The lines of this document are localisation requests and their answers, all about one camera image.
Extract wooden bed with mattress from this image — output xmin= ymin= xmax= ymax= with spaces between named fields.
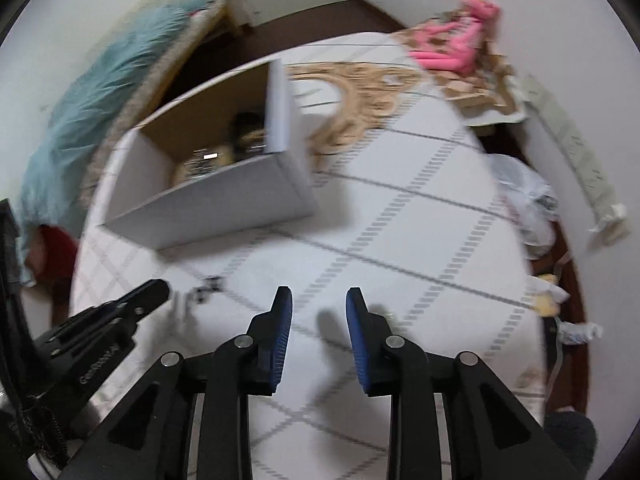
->
xmin=20 ymin=0 xmax=246 ymax=221

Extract brown checkered cushion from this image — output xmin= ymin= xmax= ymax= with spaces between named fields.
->
xmin=390 ymin=15 xmax=528 ymax=126

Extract white charger with cable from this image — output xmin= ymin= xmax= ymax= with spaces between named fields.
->
xmin=587 ymin=202 xmax=628 ymax=233

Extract person's black fleece pants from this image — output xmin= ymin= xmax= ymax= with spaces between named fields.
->
xmin=542 ymin=410 xmax=598 ymax=480

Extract crumpled white tissue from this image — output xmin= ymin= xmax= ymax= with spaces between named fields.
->
xmin=557 ymin=321 xmax=603 ymax=346

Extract pink plush toy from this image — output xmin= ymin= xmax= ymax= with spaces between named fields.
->
xmin=407 ymin=0 xmax=501 ymax=76

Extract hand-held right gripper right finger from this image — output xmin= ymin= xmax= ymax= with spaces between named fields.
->
xmin=345 ymin=287 xmax=576 ymax=480

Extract white cardboard box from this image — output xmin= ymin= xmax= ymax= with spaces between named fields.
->
xmin=102 ymin=57 xmax=321 ymax=252

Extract diamond-pattern white tablecloth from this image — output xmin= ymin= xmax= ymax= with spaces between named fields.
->
xmin=67 ymin=30 xmax=548 ymax=480

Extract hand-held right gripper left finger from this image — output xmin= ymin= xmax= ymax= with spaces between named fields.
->
xmin=60 ymin=286 xmax=294 ymax=480

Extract pink and teal cloth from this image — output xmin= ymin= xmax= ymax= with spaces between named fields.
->
xmin=187 ymin=0 xmax=226 ymax=16

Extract black case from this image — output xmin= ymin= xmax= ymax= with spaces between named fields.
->
xmin=542 ymin=312 xmax=563 ymax=401

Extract silver link bracelet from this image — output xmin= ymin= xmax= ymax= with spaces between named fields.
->
xmin=176 ymin=146 xmax=223 ymax=178

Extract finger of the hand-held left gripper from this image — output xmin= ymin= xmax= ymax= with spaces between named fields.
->
xmin=0 ymin=199 xmax=23 ymax=321
xmin=34 ymin=279 xmax=171 ymax=362

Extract red storage box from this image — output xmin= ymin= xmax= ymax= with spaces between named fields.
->
xmin=25 ymin=225 xmax=81 ymax=286

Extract wooden bead bracelet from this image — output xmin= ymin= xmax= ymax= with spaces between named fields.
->
xmin=227 ymin=127 xmax=271 ymax=161

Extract white power strip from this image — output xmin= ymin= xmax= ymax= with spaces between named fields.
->
xmin=520 ymin=74 xmax=618 ymax=216

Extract teal quilt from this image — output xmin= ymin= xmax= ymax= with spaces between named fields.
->
xmin=20 ymin=0 xmax=226 ymax=286

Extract tissue box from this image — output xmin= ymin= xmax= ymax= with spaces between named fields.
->
xmin=532 ymin=272 xmax=571 ymax=316

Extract white plastic bag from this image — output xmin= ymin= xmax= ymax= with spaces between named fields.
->
xmin=487 ymin=152 xmax=558 ymax=261

